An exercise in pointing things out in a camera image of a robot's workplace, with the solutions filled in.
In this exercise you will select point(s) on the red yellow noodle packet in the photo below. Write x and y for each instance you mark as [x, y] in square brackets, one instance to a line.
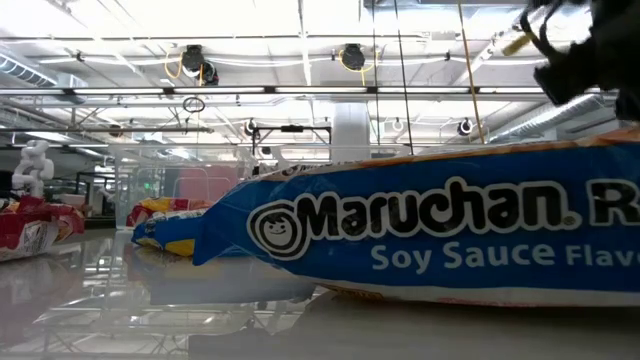
[160, 204]

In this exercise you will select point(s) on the blue yellow noodle packet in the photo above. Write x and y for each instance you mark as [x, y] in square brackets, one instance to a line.
[170, 232]

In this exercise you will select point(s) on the red Maruchan noodle packet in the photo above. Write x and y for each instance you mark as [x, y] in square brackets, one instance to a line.
[30, 225]

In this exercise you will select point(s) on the large blue Maruchan soy packet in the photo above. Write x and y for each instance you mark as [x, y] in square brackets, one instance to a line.
[450, 270]

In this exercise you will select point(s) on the small black ceiling reel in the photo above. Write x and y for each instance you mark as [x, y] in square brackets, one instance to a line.
[465, 126]
[250, 127]

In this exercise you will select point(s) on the white building column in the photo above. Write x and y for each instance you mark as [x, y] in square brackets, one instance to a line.
[350, 130]

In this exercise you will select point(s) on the pink panel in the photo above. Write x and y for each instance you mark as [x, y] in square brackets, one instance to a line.
[210, 182]

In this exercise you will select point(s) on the clear plastic bin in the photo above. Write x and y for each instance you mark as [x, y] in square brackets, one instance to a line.
[125, 170]

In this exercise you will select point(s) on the silver ceiling duct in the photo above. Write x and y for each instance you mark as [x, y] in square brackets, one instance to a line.
[550, 120]

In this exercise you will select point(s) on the black metal frame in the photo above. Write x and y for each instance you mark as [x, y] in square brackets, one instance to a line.
[292, 128]

